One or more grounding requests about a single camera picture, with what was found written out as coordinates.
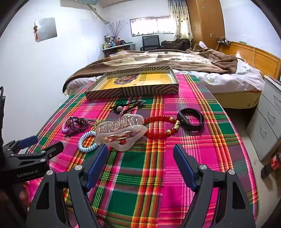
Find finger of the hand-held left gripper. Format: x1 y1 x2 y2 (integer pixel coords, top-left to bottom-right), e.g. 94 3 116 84
3 135 38 159
10 141 64 164

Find black hair tie with bead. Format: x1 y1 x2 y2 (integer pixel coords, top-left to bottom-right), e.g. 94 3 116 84
111 100 146 114

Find black wristband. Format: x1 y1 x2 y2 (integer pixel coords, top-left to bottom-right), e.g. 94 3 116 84
177 108 205 131

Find gold bead bracelet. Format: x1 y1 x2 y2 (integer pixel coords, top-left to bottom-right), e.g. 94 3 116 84
93 119 106 132

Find dark brown cloth pile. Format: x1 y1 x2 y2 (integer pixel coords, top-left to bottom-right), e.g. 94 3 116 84
161 39 193 50

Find wooden headboard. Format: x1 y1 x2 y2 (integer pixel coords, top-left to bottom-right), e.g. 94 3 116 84
220 42 281 80

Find striped cardboard box yellow inside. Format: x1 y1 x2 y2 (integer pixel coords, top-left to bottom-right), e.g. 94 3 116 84
84 66 179 101

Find light blue spiral hair tie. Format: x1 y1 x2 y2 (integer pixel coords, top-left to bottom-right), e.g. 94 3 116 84
78 131 98 153

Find translucent hair claw clip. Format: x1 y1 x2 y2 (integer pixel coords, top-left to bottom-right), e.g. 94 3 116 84
95 113 148 152

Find grey drawer cabinet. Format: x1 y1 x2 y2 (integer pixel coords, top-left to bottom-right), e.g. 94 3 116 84
246 75 281 161

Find brown plush blanket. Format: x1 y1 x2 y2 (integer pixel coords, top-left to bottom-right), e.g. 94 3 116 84
63 43 238 92

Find silver wall poster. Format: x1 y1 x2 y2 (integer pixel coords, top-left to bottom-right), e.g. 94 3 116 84
34 18 58 42

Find patterned curtain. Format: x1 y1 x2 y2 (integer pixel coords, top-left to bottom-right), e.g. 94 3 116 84
168 0 194 42

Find yellow bed base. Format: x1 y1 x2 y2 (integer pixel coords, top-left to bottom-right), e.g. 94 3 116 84
210 91 262 109

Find red hanging ornament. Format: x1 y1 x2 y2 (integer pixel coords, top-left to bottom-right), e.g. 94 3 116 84
33 21 40 41

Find red bead bracelet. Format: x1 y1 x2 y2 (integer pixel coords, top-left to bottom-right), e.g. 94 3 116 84
144 116 182 140

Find person's left hand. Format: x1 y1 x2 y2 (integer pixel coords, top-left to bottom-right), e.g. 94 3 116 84
19 182 30 203

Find wooden wardrobe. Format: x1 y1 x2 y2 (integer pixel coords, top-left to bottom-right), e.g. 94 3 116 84
186 0 225 50

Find black office chair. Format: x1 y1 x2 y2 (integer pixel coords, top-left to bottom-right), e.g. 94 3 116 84
140 35 162 52

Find wrapped wall pipe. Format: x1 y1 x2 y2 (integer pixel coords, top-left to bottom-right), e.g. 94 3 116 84
87 4 110 25

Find window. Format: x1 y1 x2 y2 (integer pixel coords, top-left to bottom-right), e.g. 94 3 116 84
129 16 177 37

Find dark braided bracelet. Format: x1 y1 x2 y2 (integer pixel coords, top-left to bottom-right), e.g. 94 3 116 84
67 116 97 134

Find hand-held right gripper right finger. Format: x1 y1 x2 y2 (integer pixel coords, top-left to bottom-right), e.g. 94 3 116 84
173 143 256 228

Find group of bottles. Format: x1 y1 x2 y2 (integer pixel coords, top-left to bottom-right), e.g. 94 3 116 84
103 34 126 49

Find dried branches in vase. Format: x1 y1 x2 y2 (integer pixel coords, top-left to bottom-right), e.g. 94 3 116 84
107 20 128 42

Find desk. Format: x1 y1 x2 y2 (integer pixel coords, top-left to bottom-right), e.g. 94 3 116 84
102 42 136 58

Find dark bottle red label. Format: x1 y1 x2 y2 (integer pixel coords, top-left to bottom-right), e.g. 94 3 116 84
261 153 281 178

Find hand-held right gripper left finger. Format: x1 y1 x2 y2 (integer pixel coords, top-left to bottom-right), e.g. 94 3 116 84
26 143 109 228

